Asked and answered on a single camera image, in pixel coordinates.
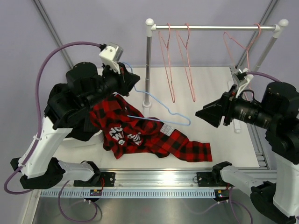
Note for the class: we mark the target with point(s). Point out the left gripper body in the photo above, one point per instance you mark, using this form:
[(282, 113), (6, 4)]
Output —
[(113, 80)]

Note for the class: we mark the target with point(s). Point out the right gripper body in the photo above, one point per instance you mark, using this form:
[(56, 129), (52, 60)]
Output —
[(228, 110)]

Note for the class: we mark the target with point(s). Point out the red black checked shirt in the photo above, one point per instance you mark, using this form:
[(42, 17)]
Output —
[(125, 131)]

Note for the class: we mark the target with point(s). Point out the plain black shirt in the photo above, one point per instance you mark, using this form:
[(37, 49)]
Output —
[(79, 133)]

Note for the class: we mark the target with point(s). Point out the dark pinstripe shirt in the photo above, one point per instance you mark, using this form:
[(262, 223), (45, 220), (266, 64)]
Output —
[(88, 126)]

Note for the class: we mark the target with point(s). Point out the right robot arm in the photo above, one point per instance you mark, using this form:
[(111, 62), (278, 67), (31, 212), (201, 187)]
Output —
[(277, 114)]

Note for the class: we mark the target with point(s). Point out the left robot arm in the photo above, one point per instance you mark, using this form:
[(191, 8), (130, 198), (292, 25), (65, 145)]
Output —
[(65, 110)]

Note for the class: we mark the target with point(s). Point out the metal clothes rack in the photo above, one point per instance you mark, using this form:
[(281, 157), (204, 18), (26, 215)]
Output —
[(215, 27)]

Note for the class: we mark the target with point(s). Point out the white plastic basket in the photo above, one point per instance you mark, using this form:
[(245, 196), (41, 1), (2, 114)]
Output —
[(97, 138)]

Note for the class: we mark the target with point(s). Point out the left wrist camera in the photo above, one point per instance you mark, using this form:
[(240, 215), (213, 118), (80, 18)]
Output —
[(110, 55)]

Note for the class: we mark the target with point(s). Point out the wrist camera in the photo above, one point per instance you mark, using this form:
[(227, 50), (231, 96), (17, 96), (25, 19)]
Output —
[(242, 79), (110, 55)]

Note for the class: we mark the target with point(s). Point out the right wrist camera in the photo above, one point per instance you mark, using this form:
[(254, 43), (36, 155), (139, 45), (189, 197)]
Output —
[(242, 79)]

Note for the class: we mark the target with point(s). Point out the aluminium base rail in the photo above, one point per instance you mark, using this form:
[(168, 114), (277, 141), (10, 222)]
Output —
[(154, 177)]

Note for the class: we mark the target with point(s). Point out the white slotted cable duct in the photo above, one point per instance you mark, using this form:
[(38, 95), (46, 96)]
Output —
[(129, 193)]

